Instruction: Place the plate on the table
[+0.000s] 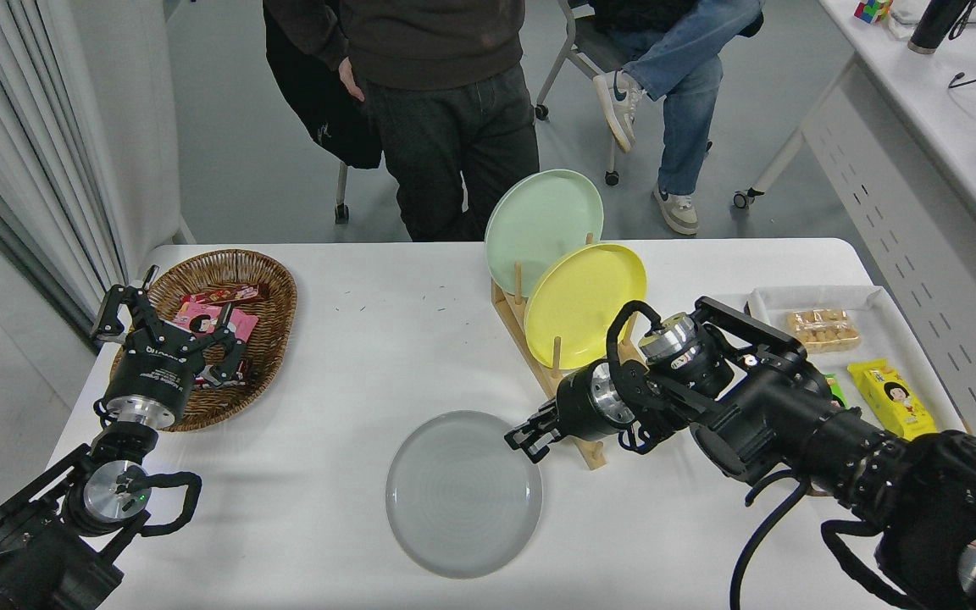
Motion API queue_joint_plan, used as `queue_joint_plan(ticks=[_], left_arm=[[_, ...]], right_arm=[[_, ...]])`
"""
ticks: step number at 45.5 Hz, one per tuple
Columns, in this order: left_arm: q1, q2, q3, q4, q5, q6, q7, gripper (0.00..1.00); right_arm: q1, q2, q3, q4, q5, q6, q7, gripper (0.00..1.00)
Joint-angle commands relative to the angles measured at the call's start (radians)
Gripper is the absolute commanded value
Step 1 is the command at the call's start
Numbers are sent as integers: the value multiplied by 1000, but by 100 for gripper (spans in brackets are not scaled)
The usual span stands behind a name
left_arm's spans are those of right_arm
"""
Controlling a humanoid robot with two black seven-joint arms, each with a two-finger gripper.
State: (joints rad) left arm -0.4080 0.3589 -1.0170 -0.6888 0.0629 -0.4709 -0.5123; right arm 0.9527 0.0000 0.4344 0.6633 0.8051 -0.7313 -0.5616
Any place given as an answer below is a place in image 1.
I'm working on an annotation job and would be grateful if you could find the brown wicker basket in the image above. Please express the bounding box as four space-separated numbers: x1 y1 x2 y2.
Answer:
111 248 298 433

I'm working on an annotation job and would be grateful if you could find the white rectangular tray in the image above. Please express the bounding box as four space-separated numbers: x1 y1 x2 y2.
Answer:
746 286 966 441

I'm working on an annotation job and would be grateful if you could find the grey plate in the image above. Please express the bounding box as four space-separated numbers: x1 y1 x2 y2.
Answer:
385 411 543 580

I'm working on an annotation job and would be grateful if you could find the yellow snack packet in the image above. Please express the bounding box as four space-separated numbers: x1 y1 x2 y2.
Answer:
847 358 939 441

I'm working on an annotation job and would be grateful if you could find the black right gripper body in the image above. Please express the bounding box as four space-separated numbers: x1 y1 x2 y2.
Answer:
552 363 618 443

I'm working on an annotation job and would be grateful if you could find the dark red snack bar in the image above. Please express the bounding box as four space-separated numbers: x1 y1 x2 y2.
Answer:
179 285 262 308

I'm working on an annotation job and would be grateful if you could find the grey wheeled office chair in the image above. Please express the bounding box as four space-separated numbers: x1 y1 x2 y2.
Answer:
535 0 624 187

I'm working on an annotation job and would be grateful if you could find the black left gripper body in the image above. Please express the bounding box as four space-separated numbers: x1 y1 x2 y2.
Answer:
103 335 202 418

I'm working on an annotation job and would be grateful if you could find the standing person's hand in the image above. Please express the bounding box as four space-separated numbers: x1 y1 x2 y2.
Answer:
338 59 366 103

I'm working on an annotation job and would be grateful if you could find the black flask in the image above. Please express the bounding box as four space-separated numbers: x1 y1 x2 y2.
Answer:
908 0 976 55

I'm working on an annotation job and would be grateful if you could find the pale pleated curtain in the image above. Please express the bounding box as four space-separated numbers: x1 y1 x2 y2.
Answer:
0 0 129 340

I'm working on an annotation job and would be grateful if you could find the pink snack packet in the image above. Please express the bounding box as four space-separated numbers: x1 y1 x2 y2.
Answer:
171 299 259 367

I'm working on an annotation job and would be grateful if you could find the white desk with perforated panel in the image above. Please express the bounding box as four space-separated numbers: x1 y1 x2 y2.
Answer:
732 0 976 458

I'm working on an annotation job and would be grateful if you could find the standing person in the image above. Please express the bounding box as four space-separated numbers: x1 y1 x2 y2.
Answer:
263 0 540 243

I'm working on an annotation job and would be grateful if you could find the wooden plate rack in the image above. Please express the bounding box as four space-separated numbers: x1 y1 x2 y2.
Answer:
491 233 637 471

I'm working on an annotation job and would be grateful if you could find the pale green plate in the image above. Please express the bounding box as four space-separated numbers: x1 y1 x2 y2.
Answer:
485 169 605 296

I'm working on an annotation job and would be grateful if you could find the clear packet of tan snacks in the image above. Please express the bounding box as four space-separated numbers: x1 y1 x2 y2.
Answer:
786 308 862 354

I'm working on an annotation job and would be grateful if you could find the yellow plate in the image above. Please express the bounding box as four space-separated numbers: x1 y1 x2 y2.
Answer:
524 244 648 371

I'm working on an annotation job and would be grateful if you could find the seated person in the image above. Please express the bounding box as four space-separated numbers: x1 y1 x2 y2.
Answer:
590 0 767 236

